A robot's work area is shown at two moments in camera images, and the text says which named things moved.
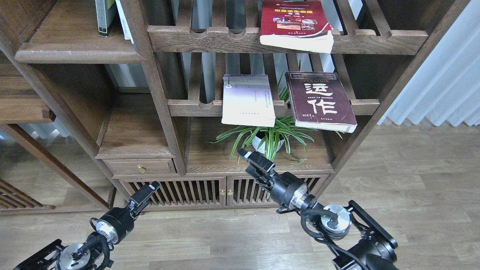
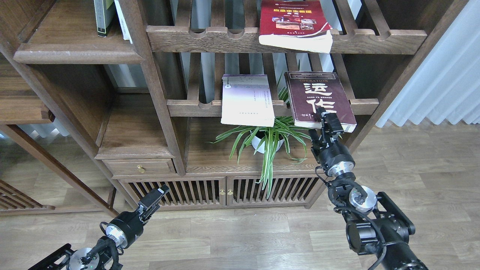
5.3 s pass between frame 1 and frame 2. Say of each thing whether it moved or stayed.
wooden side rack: stayed
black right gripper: moved
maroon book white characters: stayed
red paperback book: stayed
